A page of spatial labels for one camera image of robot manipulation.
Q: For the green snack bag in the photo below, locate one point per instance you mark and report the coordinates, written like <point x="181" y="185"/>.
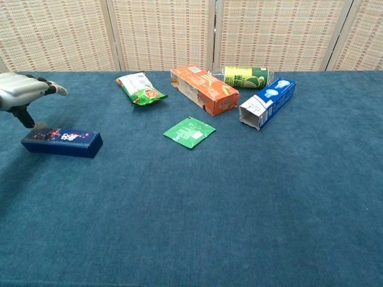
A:
<point x="140" y="89"/>

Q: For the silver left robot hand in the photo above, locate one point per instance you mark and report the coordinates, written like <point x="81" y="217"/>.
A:
<point x="18" y="89"/>

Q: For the green label tea bottle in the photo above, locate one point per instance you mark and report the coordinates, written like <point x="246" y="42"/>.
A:
<point x="245" y="77"/>

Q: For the navy blue glasses case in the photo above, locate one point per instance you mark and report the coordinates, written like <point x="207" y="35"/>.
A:
<point x="66" y="147"/>

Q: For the orange carton box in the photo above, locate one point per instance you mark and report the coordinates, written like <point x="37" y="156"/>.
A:
<point x="206" y="89"/>

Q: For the blue felt table cover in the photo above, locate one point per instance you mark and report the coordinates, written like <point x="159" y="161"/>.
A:
<point x="209" y="209"/>

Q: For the woven bamboo screen panel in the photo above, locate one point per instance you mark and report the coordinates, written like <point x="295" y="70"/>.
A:
<point x="161" y="33"/>
<point x="54" y="33"/>
<point x="3" y="67"/>
<point x="278" y="33"/>
<point x="365" y="39"/>

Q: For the green flat sachet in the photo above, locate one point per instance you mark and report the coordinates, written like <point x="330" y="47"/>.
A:
<point x="188" y="133"/>

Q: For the blue light bulb box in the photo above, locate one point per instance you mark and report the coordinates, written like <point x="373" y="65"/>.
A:
<point x="269" y="104"/>

